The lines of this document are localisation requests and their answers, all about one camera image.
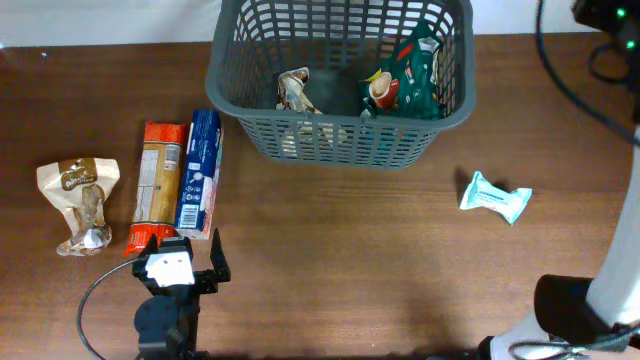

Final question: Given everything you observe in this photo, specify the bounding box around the beige brown snack pouch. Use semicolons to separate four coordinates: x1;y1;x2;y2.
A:
36;157;120;256
274;67;346;156

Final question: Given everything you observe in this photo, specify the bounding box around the light blue snack wrapper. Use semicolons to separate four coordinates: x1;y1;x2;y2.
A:
459;171;533;225

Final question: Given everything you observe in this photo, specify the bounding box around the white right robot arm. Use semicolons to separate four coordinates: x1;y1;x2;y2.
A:
474;1;639;360

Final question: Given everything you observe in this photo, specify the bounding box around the blue rectangular box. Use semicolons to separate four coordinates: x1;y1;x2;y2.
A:
175;109;224;241

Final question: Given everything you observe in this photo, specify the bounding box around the green coffee mix bag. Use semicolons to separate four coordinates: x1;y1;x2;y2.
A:
357;20;444;121

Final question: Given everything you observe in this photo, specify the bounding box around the orange biscuit package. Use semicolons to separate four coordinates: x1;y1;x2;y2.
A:
123;122;187;255

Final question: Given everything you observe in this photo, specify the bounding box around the grey plastic basket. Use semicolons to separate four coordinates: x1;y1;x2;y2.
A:
206;0;476;169

